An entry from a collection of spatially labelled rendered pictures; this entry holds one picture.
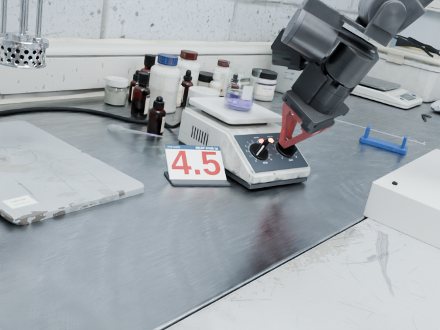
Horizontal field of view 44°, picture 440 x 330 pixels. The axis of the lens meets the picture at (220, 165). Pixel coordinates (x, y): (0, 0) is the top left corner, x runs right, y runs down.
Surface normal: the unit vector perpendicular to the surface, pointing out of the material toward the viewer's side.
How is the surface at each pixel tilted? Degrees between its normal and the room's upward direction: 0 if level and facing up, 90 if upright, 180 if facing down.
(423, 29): 90
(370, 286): 0
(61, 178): 0
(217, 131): 90
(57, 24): 90
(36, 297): 0
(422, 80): 93
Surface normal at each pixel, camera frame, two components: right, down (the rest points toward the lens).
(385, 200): -0.63, 0.16
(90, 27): 0.76, 0.34
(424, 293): 0.18, -0.93
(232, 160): -0.78, 0.07
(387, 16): -0.04, 0.38
